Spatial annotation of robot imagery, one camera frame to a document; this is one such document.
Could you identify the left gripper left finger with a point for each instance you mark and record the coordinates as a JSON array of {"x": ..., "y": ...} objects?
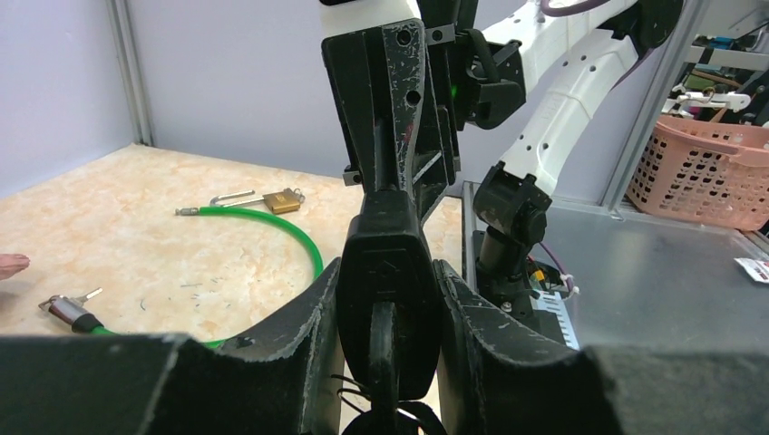
[{"x": 280, "y": 376}]

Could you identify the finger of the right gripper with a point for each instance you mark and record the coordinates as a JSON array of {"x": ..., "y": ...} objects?
[{"x": 397, "y": 133}]

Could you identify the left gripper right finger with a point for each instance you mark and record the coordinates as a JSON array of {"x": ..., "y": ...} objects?
[{"x": 497, "y": 376}]

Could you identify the black padlock with keys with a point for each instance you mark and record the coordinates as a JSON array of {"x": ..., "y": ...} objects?
[{"x": 388, "y": 309}]

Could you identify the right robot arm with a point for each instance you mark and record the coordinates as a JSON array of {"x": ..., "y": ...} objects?
[{"x": 484, "y": 76}]

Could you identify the small white paper label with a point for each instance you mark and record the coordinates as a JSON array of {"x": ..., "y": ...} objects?
[{"x": 756, "y": 269}]

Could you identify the pink plastic basket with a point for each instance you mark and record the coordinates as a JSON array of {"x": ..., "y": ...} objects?
[{"x": 703, "y": 172}]

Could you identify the pink cloth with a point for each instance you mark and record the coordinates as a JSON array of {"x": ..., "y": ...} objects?
[{"x": 13, "y": 264}]

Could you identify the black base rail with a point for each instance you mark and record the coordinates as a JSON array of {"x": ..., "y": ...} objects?
[{"x": 536, "y": 300}]

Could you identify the brass padlock on cable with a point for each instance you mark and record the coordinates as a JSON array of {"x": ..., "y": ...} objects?
[{"x": 280, "y": 202}]

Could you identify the aluminium frame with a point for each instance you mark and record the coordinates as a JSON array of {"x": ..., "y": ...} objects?
[{"x": 244, "y": 80}]

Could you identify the green cable lock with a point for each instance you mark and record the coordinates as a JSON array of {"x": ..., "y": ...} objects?
[{"x": 71, "y": 311}]

